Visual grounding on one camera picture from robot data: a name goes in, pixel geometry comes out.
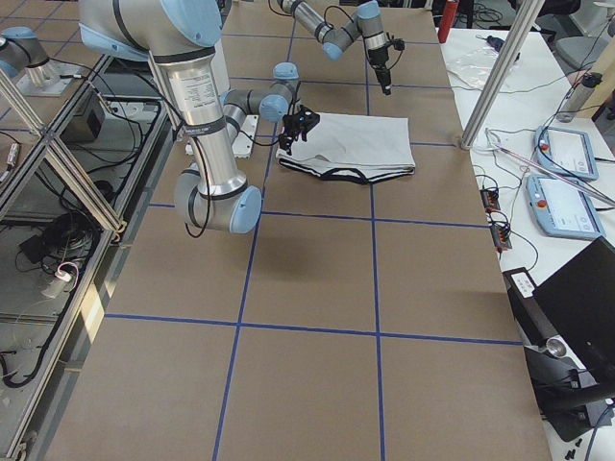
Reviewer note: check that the grey cartoon print t-shirt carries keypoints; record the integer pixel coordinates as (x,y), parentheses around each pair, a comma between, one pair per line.
(353,148)

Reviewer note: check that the black laptop computer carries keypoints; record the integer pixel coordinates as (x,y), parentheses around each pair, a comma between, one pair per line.
(576,302)

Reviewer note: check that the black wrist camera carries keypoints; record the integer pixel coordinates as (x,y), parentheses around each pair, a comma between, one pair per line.
(397,44)

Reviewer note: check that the orange black adapter box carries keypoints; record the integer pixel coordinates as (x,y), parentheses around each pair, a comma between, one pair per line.
(490,199)

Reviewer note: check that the lower teach pendant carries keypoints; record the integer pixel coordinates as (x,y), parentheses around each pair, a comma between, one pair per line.
(562,210)

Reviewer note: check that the upper teach pendant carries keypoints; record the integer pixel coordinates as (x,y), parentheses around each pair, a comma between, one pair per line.
(566,152)

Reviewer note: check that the aluminium frame post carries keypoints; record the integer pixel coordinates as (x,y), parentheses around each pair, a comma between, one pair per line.
(526,14)

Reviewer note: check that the metal reacher grabber tool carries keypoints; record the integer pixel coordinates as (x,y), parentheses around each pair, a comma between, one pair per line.
(493,136)

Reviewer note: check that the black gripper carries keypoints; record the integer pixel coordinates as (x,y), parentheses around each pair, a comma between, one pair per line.
(291,124)
(377,56)

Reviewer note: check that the grey water bottle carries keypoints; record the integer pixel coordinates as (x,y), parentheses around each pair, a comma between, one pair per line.
(581,91)

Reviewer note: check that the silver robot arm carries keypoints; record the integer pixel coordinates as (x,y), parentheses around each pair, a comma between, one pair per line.
(178,39)
(364,23)

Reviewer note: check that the teach pendant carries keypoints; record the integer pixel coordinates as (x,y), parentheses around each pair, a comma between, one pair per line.
(566,152)
(562,210)

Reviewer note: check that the black monitor stand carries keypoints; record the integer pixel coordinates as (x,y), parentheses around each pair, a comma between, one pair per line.
(569,398)

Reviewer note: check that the red bottle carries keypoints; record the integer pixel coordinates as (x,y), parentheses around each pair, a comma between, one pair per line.
(447,20)

